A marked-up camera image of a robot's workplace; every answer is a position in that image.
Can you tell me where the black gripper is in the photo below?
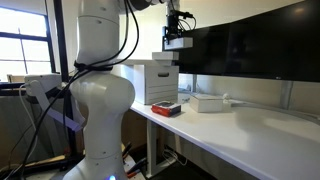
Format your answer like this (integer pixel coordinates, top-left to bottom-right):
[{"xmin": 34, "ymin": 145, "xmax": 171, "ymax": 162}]
[{"xmin": 162, "ymin": 13, "xmax": 184, "ymax": 44}]

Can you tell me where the white storage box lid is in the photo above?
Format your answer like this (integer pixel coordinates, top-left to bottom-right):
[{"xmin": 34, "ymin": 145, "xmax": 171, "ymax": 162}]
[{"xmin": 114, "ymin": 58, "xmax": 174, "ymax": 67}]

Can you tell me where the large white storage box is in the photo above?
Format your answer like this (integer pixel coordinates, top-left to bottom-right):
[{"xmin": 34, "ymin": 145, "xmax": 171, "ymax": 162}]
[{"xmin": 111, "ymin": 63, "xmax": 180, "ymax": 106}]

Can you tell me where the wide white lidded box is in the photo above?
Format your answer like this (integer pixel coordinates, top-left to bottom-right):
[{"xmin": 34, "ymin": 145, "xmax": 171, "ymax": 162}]
[{"xmin": 189, "ymin": 93, "xmax": 224, "ymax": 113}]

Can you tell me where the black computer monitor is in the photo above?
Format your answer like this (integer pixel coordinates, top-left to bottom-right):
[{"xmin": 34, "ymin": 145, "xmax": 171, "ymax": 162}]
[
  {"xmin": 162, "ymin": 22, "xmax": 232, "ymax": 76},
  {"xmin": 226, "ymin": 0, "xmax": 320, "ymax": 83}
]

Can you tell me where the grey monitor stand pole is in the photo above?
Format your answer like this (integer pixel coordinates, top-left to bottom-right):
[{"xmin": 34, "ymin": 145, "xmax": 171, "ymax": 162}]
[{"xmin": 191, "ymin": 73, "xmax": 198, "ymax": 94}]

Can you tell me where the brown cardboard panel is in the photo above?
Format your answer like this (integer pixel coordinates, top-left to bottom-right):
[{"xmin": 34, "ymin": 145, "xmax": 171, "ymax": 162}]
[{"xmin": 120, "ymin": 109, "xmax": 148, "ymax": 151}]

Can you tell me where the white table leg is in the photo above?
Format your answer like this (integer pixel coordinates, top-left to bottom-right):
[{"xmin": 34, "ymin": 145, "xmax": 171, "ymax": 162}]
[{"xmin": 146, "ymin": 119, "xmax": 168, "ymax": 178}]

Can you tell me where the white articulated stand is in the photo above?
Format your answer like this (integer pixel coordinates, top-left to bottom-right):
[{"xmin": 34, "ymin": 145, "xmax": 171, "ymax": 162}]
[{"xmin": 23, "ymin": 73, "xmax": 86, "ymax": 133}]

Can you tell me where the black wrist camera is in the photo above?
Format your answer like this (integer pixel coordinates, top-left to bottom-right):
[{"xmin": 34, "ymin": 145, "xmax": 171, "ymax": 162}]
[{"xmin": 175, "ymin": 10, "xmax": 195, "ymax": 20}]

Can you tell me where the black vertical post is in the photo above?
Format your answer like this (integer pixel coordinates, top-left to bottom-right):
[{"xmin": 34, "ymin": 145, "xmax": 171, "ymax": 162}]
[{"xmin": 53, "ymin": 0, "xmax": 77, "ymax": 158}]

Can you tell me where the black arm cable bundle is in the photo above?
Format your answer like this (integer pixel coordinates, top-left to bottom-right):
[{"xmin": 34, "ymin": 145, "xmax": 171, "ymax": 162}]
[{"xmin": 3, "ymin": 0, "xmax": 198, "ymax": 180}]

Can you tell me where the black handled tool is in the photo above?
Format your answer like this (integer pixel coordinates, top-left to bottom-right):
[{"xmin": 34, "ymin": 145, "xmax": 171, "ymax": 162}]
[
  {"xmin": 126, "ymin": 157, "xmax": 148, "ymax": 175},
  {"xmin": 121, "ymin": 142, "xmax": 133, "ymax": 158}
]

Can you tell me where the thin white cable loop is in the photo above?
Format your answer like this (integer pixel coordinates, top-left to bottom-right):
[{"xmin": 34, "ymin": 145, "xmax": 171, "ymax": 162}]
[{"xmin": 162, "ymin": 148, "xmax": 188, "ymax": 167}]

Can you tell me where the window with black frame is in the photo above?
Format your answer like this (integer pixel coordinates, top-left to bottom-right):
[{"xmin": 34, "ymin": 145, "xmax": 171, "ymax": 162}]
[{"xmin": 0, "ymin": 4, "xmax": 56, "ymax": 83}]

